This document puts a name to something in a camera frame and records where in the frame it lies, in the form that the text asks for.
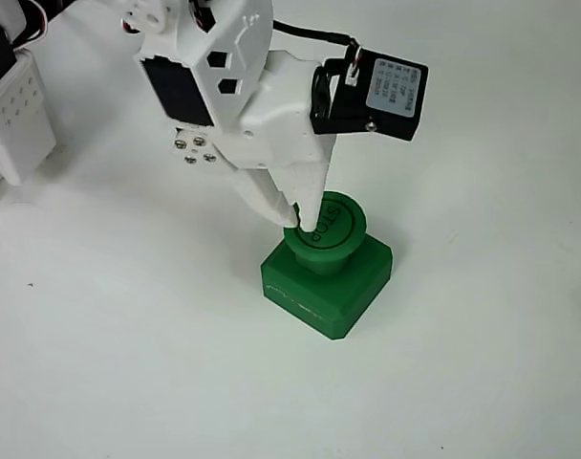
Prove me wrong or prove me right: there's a green STOP push button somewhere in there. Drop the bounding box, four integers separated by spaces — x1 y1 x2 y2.
259 190 395 341

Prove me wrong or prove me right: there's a black camera cable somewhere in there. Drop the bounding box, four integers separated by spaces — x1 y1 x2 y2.
272 19 366 52

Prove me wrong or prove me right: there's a black camera module with label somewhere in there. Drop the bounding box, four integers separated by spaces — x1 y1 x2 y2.
308 45 430 143

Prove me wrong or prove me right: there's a red and white servo wire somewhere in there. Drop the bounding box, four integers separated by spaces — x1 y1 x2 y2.
11 0 53 52

